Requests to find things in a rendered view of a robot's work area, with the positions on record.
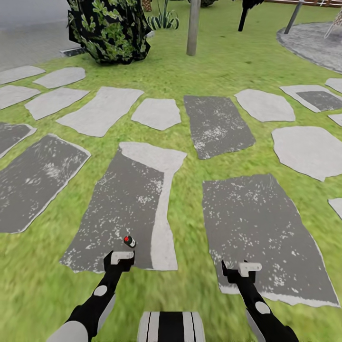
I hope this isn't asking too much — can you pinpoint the robot trunk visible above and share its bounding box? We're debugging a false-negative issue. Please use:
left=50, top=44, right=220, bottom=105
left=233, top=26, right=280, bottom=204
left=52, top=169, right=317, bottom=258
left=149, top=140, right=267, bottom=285
left=136, top=311, right=206, bottom=342

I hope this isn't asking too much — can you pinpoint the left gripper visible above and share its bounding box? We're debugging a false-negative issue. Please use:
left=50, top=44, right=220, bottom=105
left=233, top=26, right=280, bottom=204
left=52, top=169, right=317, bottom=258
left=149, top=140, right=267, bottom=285
left=104, top=250, right=134, bottom=278

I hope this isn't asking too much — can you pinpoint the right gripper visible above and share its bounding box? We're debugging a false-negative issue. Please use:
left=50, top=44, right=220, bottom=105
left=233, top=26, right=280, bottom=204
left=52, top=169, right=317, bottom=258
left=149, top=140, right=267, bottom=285
left=222, top=261, right=255, bottom=290

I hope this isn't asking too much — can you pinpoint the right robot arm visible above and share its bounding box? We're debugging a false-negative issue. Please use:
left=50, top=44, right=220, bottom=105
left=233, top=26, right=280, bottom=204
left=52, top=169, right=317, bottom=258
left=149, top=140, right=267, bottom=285
left=222, top=261, right=299, bottom=342

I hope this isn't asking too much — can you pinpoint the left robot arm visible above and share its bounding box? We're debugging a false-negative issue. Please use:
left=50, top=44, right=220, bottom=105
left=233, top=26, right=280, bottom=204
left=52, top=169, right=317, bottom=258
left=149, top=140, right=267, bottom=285
left=46, top=250, right=135, bottom=342

